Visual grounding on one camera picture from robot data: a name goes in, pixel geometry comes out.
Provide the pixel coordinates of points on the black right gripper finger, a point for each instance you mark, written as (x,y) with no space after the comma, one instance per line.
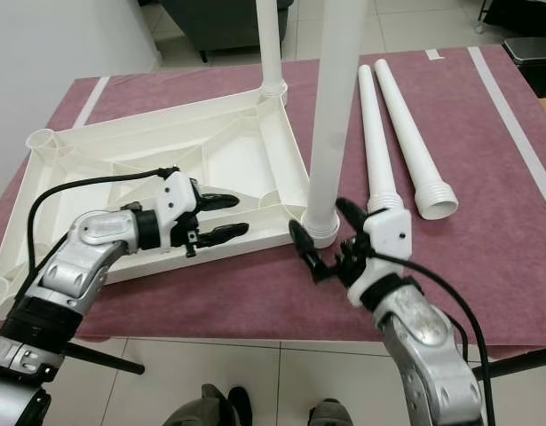
(352,217)
(310,251)

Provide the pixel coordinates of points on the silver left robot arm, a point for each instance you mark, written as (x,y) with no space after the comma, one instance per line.
(82,257)

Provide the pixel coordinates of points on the maroon table cloth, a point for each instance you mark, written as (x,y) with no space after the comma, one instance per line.
(219,302)

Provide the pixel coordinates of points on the grey robot right foot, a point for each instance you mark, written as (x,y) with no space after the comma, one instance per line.
(330,414)

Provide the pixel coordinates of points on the grey robot foot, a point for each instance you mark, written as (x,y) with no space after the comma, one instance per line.
(206,408)
(330,414)

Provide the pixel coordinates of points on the grey robot left foot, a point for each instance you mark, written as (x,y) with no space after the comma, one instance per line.
(206,408)

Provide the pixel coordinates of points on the dark grey armchair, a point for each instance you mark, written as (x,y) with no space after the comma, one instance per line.
(219,22)

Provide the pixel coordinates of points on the short white tape strip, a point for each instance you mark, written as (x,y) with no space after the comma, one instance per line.
(433,54)

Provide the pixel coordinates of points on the dark grey lidded bin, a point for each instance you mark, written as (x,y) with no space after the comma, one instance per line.
(532,64)

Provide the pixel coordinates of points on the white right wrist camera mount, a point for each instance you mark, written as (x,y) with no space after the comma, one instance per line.
(388,232)

